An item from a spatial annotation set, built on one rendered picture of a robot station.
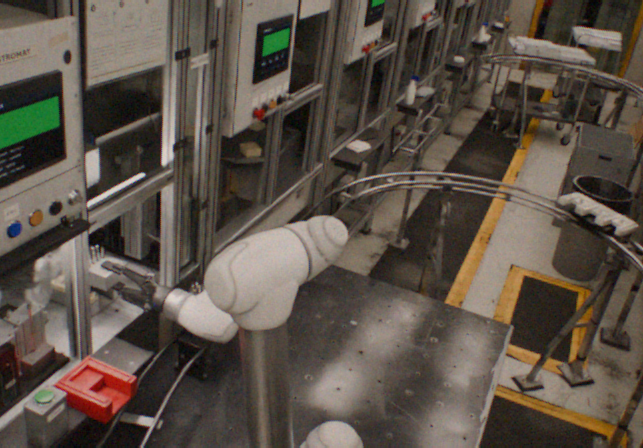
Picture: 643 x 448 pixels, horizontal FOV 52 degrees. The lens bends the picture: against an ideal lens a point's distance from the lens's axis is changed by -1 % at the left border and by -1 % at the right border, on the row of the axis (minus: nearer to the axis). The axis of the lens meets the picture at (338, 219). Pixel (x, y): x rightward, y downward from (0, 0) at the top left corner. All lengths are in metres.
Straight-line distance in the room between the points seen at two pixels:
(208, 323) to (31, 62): 0.82
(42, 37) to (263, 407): 0.88
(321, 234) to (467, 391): 1.14
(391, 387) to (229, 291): 1.11
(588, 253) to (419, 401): 2.49
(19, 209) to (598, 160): 4.21
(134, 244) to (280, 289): 1.06
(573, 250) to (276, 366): 3.33
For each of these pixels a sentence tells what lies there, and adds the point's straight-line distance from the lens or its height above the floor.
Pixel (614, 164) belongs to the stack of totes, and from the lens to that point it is 5.10.
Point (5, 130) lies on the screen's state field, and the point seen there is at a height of 1.65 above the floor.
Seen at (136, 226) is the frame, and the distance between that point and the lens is 2.27.
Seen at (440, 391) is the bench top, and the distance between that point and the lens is 2.33.
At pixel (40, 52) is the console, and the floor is 1.77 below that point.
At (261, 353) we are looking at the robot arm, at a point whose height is 1.28.
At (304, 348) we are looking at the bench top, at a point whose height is 0.68.
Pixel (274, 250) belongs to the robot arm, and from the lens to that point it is 1.31.
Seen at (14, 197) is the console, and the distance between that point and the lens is 1.51.
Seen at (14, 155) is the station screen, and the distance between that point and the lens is 1.45.
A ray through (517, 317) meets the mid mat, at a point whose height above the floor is 0.01.
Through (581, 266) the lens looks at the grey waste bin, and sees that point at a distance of 4.58.
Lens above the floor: 2.18
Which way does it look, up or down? 28 degrees down
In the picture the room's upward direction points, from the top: 9 degrees clockwise
